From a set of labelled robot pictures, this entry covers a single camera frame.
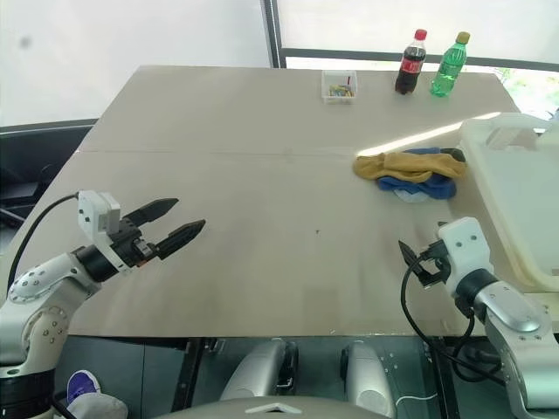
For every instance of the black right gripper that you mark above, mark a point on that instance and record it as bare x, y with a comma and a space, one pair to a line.
434, 266

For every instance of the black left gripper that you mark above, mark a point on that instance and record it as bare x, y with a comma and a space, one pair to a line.
131, 246

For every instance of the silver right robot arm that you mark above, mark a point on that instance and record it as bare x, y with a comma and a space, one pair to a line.
511, 305

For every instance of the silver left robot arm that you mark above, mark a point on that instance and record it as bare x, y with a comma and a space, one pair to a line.
35, 283

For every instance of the white plastic basket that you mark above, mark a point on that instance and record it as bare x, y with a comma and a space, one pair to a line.
502, 196

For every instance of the small clear plastic container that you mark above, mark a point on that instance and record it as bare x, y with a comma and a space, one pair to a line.
338, 99

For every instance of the light grey cloth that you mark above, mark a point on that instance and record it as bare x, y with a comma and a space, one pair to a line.
410, 196

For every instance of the blue cloth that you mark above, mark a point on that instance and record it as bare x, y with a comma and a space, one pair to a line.
432, 187

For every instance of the yellow cloth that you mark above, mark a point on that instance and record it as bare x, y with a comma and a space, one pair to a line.
393, 166

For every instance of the silver right robot thigh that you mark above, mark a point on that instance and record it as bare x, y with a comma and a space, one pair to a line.
367, 375

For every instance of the silver robot thigh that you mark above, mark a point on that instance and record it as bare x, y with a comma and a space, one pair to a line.
367, 375
253, 375

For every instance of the black table leg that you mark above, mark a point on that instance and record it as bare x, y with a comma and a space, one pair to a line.
192, 366
439, 384

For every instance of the dark desk furniture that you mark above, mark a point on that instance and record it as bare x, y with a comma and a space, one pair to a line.
35, 153

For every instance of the silver left robot thigh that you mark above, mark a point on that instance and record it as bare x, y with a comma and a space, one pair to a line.
253, 375

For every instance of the colourful small items pile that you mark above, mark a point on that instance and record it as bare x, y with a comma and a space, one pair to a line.
340, 90

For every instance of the purple and white shoe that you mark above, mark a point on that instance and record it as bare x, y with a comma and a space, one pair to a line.
80, 386

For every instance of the green soda bottle yellow cap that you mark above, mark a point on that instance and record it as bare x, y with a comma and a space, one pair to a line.
447, 70

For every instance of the cola bottle red cap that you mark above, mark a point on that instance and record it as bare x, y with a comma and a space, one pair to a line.
408, 65

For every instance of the grey fabric bundle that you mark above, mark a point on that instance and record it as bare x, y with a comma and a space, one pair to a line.
102, 408

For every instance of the grey robot torso front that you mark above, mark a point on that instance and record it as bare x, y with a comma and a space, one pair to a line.
271, 410

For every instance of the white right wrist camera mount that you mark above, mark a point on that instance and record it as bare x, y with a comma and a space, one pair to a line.
465, 244

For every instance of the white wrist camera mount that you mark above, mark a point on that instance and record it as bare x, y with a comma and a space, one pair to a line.
465, 244
89, 214

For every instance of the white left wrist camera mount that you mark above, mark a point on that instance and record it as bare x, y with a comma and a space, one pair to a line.
89, 214

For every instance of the black window frame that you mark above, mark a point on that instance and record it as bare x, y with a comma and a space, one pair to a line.
273, 35

